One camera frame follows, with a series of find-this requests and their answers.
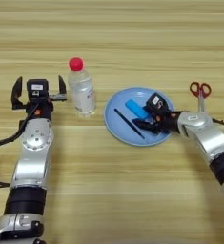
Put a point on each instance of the clear red-capped water bottle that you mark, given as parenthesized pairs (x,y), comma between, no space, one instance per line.
(81,92)

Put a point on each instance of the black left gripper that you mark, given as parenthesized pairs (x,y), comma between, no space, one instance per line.
(40,109)

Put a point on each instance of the blue rectangular eraser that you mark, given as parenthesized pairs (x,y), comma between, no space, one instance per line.
(134,108)

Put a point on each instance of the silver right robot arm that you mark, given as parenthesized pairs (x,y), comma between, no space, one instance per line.
(212,139)

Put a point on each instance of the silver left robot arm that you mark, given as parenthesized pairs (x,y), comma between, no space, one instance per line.
(34,158)

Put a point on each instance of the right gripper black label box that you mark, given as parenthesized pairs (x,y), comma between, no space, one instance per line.
(156,104)

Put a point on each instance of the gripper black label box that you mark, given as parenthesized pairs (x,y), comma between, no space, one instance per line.
(156,104)
(37,88)

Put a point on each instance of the light blue round plate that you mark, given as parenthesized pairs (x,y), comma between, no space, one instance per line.
(119,127)

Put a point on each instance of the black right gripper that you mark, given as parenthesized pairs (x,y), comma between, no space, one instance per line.
(169,122)

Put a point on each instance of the thin black pen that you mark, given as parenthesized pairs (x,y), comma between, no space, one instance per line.
(127,122)

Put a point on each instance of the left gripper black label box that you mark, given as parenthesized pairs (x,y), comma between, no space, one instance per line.
(37,88)

